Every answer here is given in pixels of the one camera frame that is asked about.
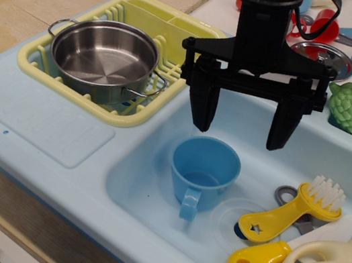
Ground blue plastic cup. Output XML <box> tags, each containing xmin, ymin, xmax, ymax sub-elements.
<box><xmin>171</xmin><ymin>136</ymin><xmax>241</xmax><ymax>221</ymax></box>

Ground light blue toy sink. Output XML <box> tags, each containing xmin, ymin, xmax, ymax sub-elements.
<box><xmin>0</xmin><ymin>0</ymin><xmax>352</xmax><ymax>263</ymax></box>

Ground steel pot lid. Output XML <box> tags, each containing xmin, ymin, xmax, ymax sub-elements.
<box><xmin>291</xmin><ymin>41</ymin><xmax>352</xmax><ymax>81</ymax></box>

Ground yellow dish rack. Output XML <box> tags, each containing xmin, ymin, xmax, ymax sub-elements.
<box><xmin>17</xmin><ymin>0</ymin><xmax>224</xmax><ymax>127</ymax></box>

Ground yellow handled toy knife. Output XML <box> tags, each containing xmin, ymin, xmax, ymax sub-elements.
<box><xmin>226</xmin><ymin>214</ymin><xmax>352</xmax><ymax>263</ymax></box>

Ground stainless steel pot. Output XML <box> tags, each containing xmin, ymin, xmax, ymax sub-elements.
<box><xmin>47</xmin><ymin>18</ymin><xmax>168</xmax><ymax>105</ymax></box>

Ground yellow dish brush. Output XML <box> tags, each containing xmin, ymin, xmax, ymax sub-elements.
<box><xmin>237</xmin><ymin>175</ymin><xmax>346</xmax><ymax>243</ymax></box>

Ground black cable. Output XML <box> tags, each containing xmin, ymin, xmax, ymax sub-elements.
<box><xmin>288</xmin><ymin>0</ymin><xmax>344</xmax><ymax>46</ymax></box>

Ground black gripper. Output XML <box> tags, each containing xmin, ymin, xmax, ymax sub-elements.
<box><xmin>181</xmin><ymin>0</ymin><xmax>337</xmax><ymax>151</ymax></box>

